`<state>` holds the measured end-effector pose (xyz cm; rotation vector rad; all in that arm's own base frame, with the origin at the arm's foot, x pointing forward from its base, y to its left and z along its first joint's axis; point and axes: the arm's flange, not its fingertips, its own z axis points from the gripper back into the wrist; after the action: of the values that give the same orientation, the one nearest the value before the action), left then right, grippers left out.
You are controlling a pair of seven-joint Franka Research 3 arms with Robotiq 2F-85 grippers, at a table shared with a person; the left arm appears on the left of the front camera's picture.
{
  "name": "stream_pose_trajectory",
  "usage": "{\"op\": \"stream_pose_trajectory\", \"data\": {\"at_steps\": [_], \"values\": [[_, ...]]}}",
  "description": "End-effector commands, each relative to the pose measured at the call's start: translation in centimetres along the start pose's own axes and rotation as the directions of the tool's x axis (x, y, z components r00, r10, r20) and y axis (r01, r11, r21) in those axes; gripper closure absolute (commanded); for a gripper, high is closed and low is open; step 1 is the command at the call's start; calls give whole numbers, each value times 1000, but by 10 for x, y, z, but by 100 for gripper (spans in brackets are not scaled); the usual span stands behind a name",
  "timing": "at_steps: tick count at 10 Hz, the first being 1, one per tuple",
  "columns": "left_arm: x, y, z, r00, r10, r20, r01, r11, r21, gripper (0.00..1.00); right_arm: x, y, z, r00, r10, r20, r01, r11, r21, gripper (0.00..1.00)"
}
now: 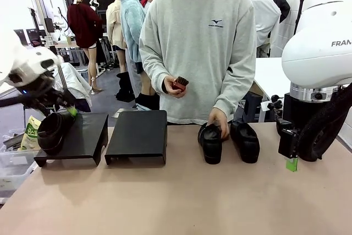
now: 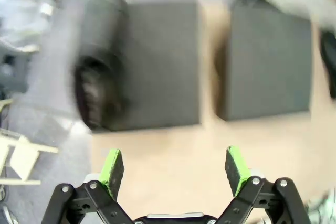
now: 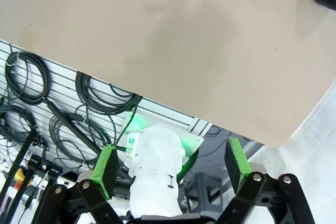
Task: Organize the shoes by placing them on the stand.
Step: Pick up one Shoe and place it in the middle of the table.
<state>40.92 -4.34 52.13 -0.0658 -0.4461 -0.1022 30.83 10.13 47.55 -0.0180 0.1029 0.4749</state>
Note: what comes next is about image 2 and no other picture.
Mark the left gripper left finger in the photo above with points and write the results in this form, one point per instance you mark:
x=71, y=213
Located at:
x=111, y=171

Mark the black leather loafer shoe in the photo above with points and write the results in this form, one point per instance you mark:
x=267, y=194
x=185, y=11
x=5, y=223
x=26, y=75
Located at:
x=329, y=58
x=99, y=58

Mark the black metal shoe stand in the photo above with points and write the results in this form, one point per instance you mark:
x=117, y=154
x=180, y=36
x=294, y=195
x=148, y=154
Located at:
x=267, y=64
x=162, y=64

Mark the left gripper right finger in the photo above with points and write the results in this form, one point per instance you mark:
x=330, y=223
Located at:
x=237, y=171

